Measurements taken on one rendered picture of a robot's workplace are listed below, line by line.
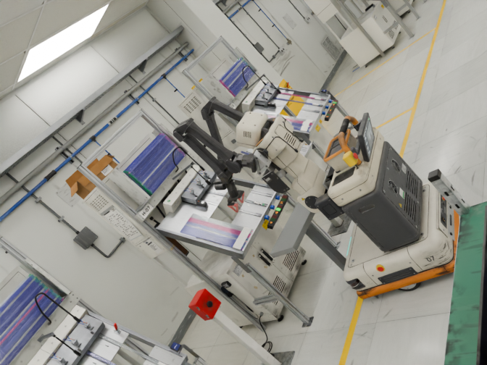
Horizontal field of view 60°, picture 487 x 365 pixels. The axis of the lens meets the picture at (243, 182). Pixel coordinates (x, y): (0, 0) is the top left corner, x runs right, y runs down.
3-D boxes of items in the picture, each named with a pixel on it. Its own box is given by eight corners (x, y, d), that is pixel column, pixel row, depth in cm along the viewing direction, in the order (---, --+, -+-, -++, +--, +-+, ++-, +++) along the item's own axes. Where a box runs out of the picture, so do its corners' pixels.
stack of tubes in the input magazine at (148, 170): (186, 154, 345) (161, 130, 339) (151, 195, 312) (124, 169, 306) (179, 160, 354) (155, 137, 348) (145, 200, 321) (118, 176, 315)
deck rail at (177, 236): (244, 258, 290) (243, 252, 285) (243, 260, 288) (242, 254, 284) (158, 232, 316) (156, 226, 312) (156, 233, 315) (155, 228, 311)
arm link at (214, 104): (204, 98, 275) (210, 92, 283) (198, 114, 284) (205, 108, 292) (264, 128, 272) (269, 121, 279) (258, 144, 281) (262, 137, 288)
